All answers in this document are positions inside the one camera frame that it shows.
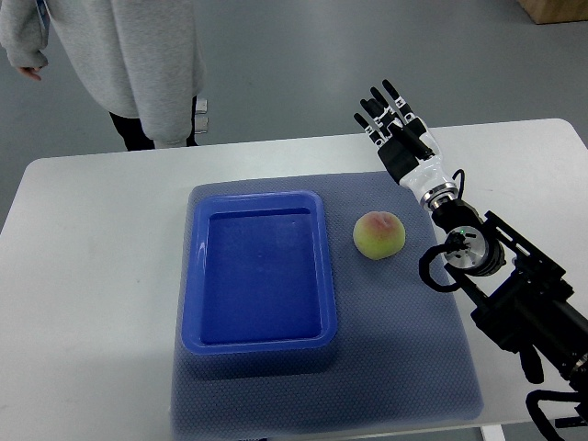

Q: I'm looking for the blue plastic tray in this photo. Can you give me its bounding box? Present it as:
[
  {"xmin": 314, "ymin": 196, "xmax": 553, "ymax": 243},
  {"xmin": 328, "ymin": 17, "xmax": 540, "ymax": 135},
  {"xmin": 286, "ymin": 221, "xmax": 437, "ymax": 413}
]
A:
[{"xmin": 181, "ymin": 190, "xmax": 337, "ymax": 356}]

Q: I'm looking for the black cable loop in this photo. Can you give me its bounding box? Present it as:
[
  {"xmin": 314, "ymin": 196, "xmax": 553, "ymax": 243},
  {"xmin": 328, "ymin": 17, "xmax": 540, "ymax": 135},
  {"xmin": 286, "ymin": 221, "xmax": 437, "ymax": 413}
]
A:
[{"xmin": 417, "ymin": 244, "xmax": 462, "ymax": 292}]

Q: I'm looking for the upper metal floor plate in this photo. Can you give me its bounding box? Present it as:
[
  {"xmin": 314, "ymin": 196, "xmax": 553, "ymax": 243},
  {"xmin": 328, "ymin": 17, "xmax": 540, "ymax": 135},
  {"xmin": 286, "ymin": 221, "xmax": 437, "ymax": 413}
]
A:
[{"xmin": 195, "ymin": 97, "xmax": 208, "ymax": 115}]

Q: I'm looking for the green pink peach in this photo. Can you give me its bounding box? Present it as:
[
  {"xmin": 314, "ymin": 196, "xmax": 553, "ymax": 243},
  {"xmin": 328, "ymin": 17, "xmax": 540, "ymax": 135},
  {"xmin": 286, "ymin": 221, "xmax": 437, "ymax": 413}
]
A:
[{"xmin": 353, "ymin": 211, "xmax": 406, "ymax": 260}]

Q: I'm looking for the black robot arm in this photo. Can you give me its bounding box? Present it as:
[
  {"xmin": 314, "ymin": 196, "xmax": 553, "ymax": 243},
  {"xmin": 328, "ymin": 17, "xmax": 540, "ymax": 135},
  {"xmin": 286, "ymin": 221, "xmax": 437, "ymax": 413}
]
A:
[{"xmin": 419, "ymin": 198, "xmax": 587, "ymax": 440}]

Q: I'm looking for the white table leg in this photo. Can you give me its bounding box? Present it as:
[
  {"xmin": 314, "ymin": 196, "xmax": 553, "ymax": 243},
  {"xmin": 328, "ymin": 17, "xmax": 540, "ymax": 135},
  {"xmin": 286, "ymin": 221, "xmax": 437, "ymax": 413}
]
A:
[{"xmin": 481, "ymin": 424, "xmax": 506, "ymax": 441}]

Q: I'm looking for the brown cardboard box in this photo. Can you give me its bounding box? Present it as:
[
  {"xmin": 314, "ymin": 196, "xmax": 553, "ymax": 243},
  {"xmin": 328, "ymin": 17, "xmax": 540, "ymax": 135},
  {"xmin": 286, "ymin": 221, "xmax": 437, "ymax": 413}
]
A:
[{"xmin": 517, "ymin": 0, "xmax": 587, "ymax": 25}]

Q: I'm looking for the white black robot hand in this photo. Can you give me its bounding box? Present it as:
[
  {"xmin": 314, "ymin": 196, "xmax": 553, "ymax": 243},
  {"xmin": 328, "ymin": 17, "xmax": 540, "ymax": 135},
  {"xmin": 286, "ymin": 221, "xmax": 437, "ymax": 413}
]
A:
[{"xmin": 354, "ymin": 79, "xmax": 462, "ymax": 211}]

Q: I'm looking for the person in grey hoodie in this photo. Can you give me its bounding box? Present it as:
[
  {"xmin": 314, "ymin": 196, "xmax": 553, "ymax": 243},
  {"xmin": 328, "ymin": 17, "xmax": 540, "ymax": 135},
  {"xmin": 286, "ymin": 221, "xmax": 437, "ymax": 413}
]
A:
[{"xmin": 1, "ymin": 1, "xmax": 205, "ymax": 152}]

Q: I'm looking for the blue grey textured mat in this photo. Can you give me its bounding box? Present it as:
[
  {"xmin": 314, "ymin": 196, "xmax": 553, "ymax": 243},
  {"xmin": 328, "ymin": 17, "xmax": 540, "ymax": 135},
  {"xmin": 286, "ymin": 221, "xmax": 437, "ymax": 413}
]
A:
[{"xmin": 170, "ymin": 172, "xmax": 483, "ymax": 440}]

